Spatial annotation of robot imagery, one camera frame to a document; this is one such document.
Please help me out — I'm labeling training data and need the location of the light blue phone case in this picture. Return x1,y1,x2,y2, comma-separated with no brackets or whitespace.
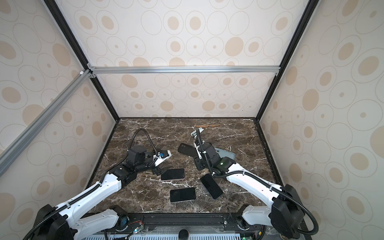
215,148,236,160

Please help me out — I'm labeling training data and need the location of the black phone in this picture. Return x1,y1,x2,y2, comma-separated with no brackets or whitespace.
160,167,186,181
200,174,224,200
170,188,196,203

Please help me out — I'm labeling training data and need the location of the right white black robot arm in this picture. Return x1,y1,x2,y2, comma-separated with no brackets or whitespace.
191,128,319,239

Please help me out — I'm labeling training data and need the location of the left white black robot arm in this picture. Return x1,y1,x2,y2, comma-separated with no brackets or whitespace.
24,128,172,240

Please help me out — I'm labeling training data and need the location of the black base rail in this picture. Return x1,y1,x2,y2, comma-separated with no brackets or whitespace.
52,211,313,240

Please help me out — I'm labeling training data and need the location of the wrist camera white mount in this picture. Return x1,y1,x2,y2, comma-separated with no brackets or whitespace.
194,142,202,160
154,150,172,167

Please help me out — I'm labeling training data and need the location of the white stapler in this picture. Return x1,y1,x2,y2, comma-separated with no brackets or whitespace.
191,127,204,138

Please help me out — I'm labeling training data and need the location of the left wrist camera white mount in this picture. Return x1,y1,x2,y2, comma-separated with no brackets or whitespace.
154,150,172,167

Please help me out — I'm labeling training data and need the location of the black knob centre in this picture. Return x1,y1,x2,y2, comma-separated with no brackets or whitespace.
178,229,190,240

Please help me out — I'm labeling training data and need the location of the horizontal aluminium rail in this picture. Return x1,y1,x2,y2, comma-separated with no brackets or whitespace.
90,65,280,74

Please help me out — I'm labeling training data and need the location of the diagonal aluminium rail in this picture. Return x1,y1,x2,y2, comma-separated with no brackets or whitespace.
1,70,91,175

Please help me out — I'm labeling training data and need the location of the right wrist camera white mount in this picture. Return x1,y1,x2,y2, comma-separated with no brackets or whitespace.
194,142,202,160

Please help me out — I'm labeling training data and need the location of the black phone case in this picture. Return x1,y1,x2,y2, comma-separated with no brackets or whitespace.
178,143,199,158

